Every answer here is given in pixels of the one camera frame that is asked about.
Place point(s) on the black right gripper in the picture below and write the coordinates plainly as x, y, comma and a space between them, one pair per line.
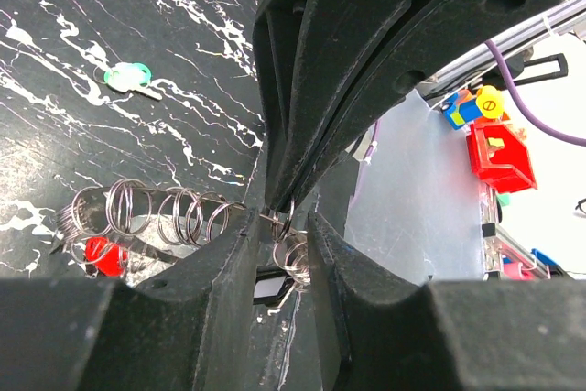
307, 53

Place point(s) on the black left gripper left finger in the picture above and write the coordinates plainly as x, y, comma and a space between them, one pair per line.
186, 328

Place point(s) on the aluminium frame rail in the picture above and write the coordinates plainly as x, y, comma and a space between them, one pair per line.
556, 20

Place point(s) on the yellow blue toy block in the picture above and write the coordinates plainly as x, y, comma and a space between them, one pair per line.
464, 107

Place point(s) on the red plastic bin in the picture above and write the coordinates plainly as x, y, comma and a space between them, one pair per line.
499, 158

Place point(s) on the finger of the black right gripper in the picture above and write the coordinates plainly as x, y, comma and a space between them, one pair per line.
407, 41

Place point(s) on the key with red tag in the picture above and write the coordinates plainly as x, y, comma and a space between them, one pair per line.
108, 258

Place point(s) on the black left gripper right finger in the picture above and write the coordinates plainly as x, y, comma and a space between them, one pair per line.
377, 331

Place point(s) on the key with green tag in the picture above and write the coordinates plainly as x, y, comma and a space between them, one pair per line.
127, 77

